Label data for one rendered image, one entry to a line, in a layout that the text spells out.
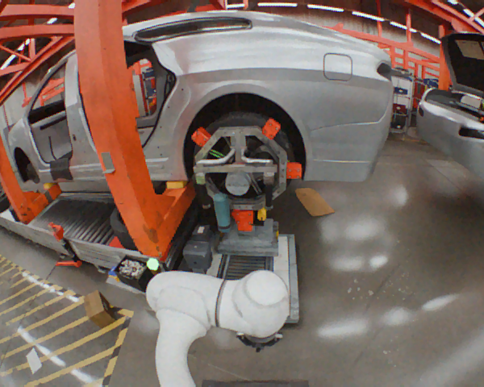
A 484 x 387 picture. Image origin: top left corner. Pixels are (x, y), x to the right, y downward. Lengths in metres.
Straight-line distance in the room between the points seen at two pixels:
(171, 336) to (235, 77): 1.15
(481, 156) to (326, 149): 1.97
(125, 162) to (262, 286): 0.78
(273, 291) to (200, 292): 0.13
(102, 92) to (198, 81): 0.57
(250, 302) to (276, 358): 1.12
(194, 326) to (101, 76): 0.88
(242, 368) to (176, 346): 1.06
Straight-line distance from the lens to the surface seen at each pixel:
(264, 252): 1.68
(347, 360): 1.52
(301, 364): 1.44
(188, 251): 1.41
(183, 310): 0.38
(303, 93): 1.20
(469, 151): 2.73
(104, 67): 0.92
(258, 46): 1.20
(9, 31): 3.09
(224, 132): 1.17
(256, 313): 0.35
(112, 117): 0.91
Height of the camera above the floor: 1.40
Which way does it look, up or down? 32 degrees down
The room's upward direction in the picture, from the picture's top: 4 degrees counter-clockwise
